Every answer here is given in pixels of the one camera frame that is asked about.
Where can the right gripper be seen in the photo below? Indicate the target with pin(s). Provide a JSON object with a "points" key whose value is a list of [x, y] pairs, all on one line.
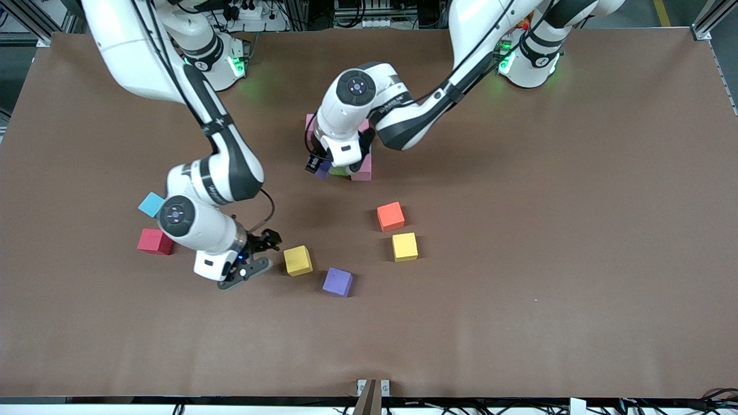
{"points": [[258, 241]]}

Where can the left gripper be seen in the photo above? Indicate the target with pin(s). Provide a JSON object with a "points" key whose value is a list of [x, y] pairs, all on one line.
{"points": [[316, 163]]}

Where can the pink foam block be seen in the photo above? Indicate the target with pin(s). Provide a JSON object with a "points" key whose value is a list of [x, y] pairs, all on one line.
{"points": [[309, 124], [364, 172], [364, 125]]}

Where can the green foam block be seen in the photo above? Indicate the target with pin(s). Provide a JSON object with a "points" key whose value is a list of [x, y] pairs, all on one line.
{"points": [[340, 171]]}

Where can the purple foam block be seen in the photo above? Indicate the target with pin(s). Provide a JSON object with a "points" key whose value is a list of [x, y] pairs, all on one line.
{"points": [[337, 282], [324, 172]]}

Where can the yellow foam block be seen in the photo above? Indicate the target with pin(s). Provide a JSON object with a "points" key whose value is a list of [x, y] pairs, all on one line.
{"points": [[405, 246], [297, 260]]}

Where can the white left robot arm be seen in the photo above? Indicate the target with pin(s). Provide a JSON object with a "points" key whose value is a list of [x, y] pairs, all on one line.
{"points": [[536, 57]]}

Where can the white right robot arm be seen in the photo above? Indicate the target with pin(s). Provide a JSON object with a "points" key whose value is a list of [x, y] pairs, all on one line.
{"points": [[132, 57]]}

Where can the orange foam block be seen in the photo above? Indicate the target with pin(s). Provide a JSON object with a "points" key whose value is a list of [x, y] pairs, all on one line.
{"points": [[390, 216]]}

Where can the red foam block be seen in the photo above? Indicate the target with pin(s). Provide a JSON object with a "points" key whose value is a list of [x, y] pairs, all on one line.
{"points": [[151, 241]]}

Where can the light blue foam block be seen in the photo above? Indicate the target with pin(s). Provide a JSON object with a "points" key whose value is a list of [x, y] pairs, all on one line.
{"points": [[150, 203]]}

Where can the metal equipment rack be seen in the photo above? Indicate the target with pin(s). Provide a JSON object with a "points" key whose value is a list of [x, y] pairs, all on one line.
{"points": [[375, 14]]}

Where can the white power strip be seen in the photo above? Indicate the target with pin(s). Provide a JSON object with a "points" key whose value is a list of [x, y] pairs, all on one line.
{"points": [[271, 24]]}

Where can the brown table cover sheet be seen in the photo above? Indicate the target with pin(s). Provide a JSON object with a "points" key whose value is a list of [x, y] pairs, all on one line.
{"points": [[519, 288]]}

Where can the small white box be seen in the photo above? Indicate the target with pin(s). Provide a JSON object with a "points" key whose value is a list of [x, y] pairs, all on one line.
{"points": [[578, 406]]}

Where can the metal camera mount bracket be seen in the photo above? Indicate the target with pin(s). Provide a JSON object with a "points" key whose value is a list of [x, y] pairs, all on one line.
{"points": [[373, 397]]}

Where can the aluminium frame profile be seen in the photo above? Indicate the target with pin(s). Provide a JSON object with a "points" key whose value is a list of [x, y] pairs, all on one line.
{"points": [[706, 26], [26, 17]]}

